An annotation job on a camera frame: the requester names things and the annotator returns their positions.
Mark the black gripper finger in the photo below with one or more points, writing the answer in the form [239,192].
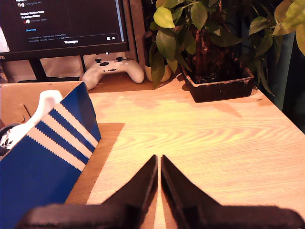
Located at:
[176,190]
[140,190]

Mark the blue striped shoebox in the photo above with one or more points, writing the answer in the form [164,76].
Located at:
[35,179]

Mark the black rectangular plant pot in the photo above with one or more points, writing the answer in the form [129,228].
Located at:
[221,90]

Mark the small white plant pot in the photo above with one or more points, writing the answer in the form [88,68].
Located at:
[166,74]

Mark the white game controller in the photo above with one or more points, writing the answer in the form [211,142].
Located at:
[112,69]

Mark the white sneaker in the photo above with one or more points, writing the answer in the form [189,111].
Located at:
[47,100]

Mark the black monitor stand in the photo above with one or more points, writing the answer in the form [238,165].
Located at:
[38,69]

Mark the green leafy houseplant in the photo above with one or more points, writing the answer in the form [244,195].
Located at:
[202,14]

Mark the black monitor with dark webpage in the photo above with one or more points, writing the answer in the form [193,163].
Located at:
[59,23]

